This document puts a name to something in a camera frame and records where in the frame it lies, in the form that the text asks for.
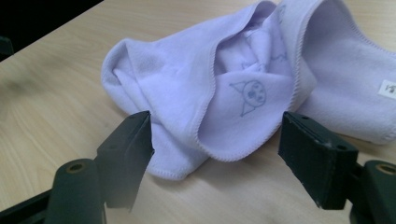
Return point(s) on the lavender printed towel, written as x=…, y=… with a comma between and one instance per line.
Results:
x=174, y=77

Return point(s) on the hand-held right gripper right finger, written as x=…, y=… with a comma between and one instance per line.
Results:
x=317, y=161

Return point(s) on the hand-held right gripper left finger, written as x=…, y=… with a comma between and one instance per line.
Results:
x=124, y=161

